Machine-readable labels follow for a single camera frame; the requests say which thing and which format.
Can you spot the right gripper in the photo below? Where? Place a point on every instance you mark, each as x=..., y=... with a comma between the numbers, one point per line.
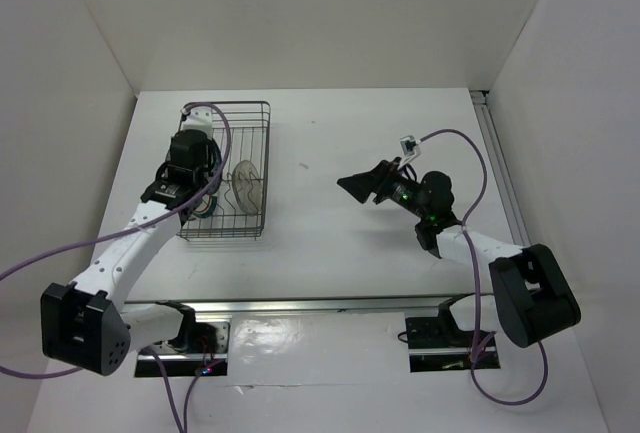
x=379, y=179

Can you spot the clear glass plate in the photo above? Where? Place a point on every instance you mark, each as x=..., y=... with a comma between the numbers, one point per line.
x=247, y=188

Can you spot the white plate teal red rim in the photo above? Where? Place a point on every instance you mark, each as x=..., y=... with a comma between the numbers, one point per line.
x=207, y=207

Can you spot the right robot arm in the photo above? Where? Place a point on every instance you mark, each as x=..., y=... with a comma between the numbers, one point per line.
x=530, y=298

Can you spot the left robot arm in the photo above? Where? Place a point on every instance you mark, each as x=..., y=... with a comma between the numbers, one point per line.
x=83, y=323

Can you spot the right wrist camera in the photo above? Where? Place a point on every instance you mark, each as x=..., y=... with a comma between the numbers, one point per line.
x=410, y=149

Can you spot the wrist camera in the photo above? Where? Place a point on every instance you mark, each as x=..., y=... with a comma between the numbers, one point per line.
x=410, y=149
x=197, y=119

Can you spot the aluminium rail frame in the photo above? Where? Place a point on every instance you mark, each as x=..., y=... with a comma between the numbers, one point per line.
x=318, y=242

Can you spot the grey wire dish rack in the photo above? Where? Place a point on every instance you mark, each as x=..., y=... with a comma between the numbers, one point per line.
x=240, y=131

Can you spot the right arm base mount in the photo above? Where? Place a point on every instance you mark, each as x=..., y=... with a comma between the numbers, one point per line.
x=436, y=343

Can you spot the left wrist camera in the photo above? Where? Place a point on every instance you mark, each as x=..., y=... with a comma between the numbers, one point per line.
x=197, y=119

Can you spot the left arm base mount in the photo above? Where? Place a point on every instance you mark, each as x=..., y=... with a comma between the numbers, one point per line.
x=195, y=343

